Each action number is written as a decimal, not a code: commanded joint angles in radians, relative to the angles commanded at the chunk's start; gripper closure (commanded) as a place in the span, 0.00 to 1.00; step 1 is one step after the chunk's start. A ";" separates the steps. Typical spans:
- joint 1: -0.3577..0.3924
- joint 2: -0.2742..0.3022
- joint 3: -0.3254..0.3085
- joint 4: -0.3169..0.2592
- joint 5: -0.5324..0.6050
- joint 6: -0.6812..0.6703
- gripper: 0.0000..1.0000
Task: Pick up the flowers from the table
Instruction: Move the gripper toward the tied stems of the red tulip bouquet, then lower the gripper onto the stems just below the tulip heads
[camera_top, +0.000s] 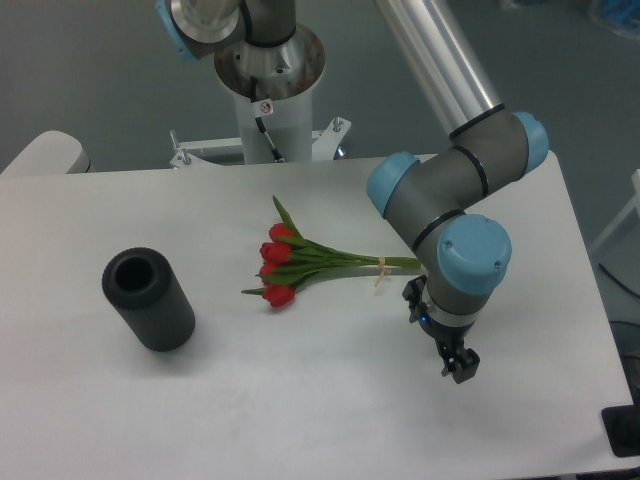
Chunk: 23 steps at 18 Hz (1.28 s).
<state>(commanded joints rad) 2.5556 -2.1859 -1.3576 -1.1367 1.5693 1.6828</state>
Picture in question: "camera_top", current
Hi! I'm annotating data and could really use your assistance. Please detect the black ribbed cylinder vase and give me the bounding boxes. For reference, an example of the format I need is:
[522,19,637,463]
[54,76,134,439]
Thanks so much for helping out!
[101,247,196,352]

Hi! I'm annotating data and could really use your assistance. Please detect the red tulip bouquet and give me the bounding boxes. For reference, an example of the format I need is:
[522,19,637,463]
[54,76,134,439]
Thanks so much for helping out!
[242,197,421,309]

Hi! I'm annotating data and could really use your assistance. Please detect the white frame at right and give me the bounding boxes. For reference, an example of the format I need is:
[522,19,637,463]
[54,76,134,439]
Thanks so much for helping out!
[588,170,639,255]

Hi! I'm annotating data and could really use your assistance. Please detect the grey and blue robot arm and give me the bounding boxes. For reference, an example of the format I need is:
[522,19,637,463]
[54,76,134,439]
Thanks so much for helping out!
[155,1,549,383]

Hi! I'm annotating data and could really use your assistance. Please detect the black device at table edge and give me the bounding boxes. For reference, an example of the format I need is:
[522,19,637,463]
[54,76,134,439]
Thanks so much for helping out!
[601,405,639,458]

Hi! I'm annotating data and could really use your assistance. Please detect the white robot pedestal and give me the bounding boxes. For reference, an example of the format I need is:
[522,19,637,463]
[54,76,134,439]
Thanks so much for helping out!
[170,24,352,168]

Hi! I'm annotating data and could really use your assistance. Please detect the black cable on pedestal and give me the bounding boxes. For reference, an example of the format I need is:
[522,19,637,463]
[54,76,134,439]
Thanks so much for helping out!
[249,75,286,164]

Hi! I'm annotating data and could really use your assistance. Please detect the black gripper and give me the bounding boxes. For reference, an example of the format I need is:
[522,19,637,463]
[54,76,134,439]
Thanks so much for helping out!
[402,275,480,384]

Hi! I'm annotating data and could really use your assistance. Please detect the black cable at right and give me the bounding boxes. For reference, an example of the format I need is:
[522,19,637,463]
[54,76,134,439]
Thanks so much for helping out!
[598,262,640,296]

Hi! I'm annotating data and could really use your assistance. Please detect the white chair back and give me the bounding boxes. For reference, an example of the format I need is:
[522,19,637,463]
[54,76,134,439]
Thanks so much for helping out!
[1,130,95,179]

